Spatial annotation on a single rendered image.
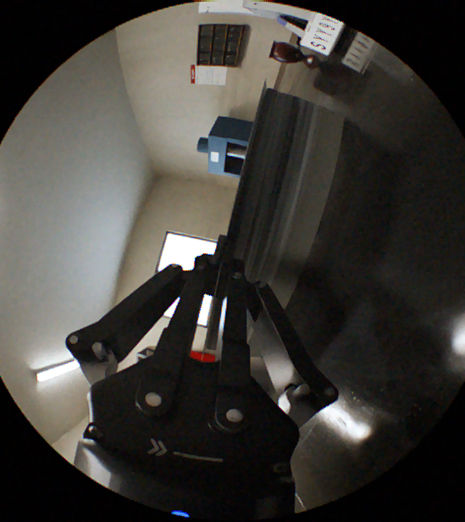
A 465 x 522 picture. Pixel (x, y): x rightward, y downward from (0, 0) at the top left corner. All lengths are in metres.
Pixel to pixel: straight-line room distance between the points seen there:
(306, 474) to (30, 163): 2.02
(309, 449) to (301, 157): 0.29
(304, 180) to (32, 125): 1.92
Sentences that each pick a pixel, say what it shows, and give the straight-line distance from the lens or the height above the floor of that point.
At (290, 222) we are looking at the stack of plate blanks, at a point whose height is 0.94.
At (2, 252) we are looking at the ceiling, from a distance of 1.85.
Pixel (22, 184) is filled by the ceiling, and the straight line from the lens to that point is 1.87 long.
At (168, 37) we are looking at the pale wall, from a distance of 2.37.
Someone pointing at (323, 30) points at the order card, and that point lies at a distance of 0.40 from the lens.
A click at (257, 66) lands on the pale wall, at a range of 2.18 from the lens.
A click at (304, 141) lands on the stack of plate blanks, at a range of 0.22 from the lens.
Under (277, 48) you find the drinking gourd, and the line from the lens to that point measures 0.55.
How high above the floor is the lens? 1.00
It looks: 4 degrees down
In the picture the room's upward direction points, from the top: 78 degrees counter-clockwise
